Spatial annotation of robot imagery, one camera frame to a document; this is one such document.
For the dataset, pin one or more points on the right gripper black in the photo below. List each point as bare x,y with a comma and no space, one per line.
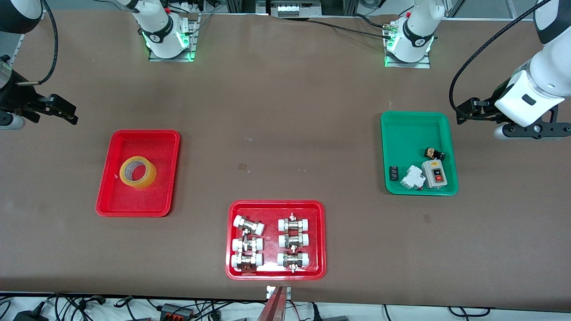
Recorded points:
17,96

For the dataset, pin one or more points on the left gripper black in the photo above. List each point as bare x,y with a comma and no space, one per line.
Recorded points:
487,107

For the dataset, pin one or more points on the yellow clear packing tape roll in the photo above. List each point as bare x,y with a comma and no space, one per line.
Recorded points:
149,178

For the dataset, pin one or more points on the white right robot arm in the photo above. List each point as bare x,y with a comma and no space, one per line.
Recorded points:
156,26

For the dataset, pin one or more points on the green plastic tray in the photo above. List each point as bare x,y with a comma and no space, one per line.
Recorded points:
415,133

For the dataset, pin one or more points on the red plastic tray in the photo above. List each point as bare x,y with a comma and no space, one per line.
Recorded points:
165,147

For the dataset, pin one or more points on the red tray holding pipe fittings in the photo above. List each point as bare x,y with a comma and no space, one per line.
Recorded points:
272,209

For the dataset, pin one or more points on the white circuit breaker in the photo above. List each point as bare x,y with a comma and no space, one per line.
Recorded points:
412,177

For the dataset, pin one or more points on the small black connector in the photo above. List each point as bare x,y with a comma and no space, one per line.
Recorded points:
394,173

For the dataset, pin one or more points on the white power strip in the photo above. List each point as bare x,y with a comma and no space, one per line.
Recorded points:
194,7

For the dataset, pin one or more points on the grey terminal block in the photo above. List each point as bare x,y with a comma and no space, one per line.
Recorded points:
296,10

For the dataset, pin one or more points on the black power adapter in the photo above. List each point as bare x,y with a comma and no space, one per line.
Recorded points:
31,316

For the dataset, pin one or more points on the brass white pipe fitting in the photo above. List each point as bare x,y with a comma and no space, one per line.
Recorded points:
249,225
293,240
247,244
294,223
246,261
293,260

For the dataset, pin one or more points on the black connector box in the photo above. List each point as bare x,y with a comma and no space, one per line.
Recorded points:
176,310

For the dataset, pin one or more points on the black orange push button switch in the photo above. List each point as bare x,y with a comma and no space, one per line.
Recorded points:
433,154

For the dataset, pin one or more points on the left arm aluminium base plate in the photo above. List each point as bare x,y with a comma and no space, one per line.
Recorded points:
421,64

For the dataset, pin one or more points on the grey on-off switch box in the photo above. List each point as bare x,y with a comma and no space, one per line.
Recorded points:
435,174

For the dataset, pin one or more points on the right arm aluminium base plate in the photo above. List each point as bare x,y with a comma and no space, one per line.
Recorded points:
192,40

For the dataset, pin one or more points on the white post bracket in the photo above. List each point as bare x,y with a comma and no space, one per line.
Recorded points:
287,292

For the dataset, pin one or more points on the aluminium camera post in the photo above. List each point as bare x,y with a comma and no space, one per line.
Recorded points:
273,307

